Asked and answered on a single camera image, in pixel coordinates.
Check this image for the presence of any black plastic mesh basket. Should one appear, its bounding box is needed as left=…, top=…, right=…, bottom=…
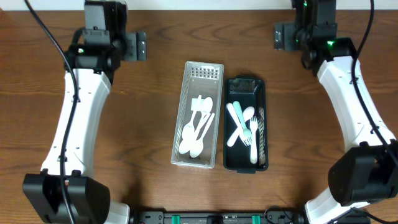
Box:
left=223, top=76, right=269, bottom=174

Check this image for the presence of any clear plastic mesh basket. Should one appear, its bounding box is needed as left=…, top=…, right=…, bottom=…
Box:
left=171, top=61, right=224, bottom=169

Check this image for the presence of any white plastic spoon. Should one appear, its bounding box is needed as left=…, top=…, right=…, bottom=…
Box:
left=193, top=97, right=213, bottom=141
left=182, top=95, right=201, bottom=140
left=190, top=113, right=215, bottom=158
left=178, top=113, right=211, bottom=155
left=226, top=106, right=256, bottom=147

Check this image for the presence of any white plastic fork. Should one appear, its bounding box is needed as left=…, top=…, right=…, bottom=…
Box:
left=233, top=101, right=252, bottom=145
left=250, top=116, right=258, bottom=164
left=226, top=103, right=251, bottom=147

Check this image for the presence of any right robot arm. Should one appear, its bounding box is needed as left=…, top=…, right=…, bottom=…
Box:
left=274, top=0, right=397, bottom=223

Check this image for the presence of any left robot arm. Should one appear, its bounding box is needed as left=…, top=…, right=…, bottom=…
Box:
left=22, top=1, right=147, bottom=223

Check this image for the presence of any white label in basket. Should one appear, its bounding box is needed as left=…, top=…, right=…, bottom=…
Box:
left=190, top=98, right=204, bottom=111

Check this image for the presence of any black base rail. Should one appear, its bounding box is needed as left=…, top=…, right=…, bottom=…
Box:
left=128, top=209, right=309, bottom=224

